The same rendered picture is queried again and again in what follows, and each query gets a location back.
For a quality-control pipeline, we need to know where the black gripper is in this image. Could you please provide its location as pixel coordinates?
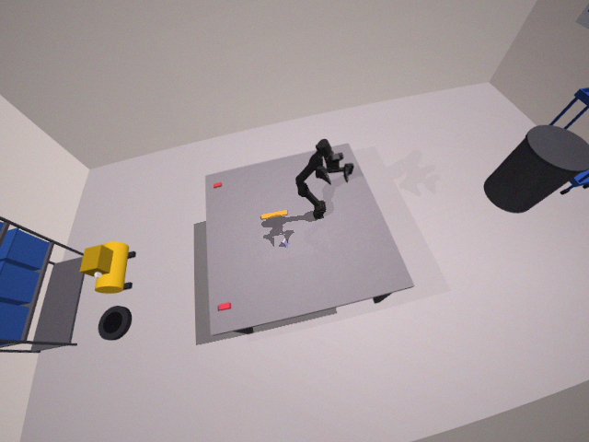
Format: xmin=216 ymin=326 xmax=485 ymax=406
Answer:
xmin=316 ymin=160 xmax=353 ymax=184

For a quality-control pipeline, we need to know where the orange bar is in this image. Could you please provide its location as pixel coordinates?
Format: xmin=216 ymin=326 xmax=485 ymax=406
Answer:
xmin=261 ymin=210 xmax=287 ymax=219

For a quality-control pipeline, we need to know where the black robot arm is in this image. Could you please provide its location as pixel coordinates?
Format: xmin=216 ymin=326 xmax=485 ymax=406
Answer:
xmin=295 ymin=139 xmax=344 ymax=220

